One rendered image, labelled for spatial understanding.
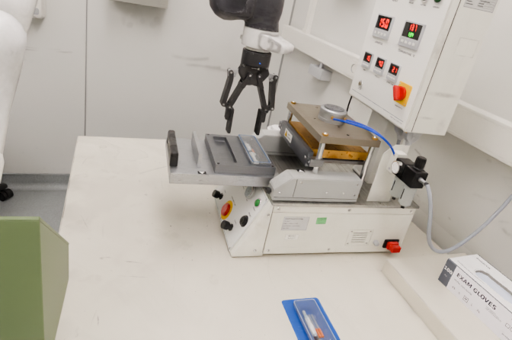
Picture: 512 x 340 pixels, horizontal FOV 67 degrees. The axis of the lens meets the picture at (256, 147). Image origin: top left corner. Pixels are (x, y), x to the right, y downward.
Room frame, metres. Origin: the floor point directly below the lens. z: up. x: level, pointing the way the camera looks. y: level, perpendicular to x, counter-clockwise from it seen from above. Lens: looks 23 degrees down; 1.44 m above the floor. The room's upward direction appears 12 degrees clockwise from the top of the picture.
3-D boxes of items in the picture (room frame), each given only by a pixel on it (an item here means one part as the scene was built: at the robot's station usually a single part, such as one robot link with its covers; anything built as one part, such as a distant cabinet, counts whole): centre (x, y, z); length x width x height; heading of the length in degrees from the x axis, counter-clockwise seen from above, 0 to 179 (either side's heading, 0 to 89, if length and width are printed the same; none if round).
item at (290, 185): (0.94, -0.17, 0.97); 0.26 x 0.05 x 0.07; 109
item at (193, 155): (0.99, 0.09, 0.97); 0.30 x 0.22 x 0.08; 109
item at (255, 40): (1.00, 0.02, 1.31); 0.13 x 0.12 x 0.05; 21
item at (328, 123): (1.08, -0.23, 1.08); 0.31 x 0.24 x 0.13; 19
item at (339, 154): (1.09, -0.20, 1.07); 0.22 x 0.17 x 0.10; 19
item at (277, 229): (1.07, -0.20, 0.84); 0.53 x 0.37 x 0.17; 109
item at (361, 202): (1.10, -0.23, 0.93); 0.46 x 0.35 x 0.01; 109
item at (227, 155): (1.01, 0.05, 0.98); 0.20 x 0.17 x 0.03; 19
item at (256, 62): (1.01, 0.05, 1.23); 0.08 x 0.08 x 0.09
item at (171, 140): (0.95, 0.22, 0.99); 0.15 x 0.02 x 0.04; 19
